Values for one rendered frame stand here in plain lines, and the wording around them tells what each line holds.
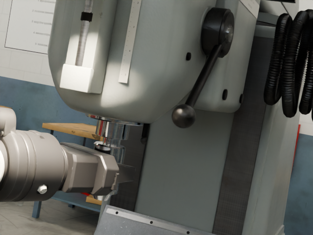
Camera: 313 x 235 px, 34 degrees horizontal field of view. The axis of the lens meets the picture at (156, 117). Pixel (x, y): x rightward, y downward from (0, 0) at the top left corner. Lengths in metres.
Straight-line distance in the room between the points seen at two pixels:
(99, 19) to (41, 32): 5.31
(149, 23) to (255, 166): 0.50
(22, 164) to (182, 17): 0.27
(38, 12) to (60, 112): 1.15
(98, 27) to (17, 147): 0.17
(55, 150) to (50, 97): 5.13
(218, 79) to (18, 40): 5.34
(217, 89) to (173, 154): 0.33
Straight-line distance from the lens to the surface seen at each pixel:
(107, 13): 0.65
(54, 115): 5.74
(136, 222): 1.15
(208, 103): 0.81
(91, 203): 4.84
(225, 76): 0.82
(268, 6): 1.14
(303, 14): 0.92
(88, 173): 0.68
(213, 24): 0.73
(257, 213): 1.10
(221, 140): 1.08
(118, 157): 0.74
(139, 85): 0.65
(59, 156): 0.65
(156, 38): 0.65
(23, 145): 0.63
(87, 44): 0.64
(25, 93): 5.96
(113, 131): 0.73
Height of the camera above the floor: 1.36
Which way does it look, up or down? 3 degrees down
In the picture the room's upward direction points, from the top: 10 degrees clockwise
